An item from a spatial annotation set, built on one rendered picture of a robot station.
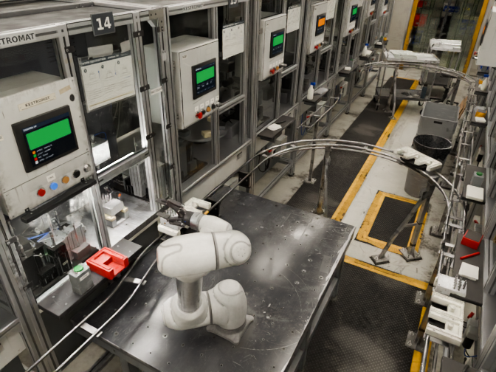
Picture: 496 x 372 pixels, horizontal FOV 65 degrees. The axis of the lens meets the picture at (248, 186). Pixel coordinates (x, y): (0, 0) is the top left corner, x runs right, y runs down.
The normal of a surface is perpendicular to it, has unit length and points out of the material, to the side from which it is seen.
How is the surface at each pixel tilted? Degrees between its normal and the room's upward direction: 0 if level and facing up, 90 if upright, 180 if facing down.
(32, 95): 90
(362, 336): 0
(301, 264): 0
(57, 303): 0
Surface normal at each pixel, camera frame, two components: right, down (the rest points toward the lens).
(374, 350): 0.03, -0.85
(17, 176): 0.88, 0.26
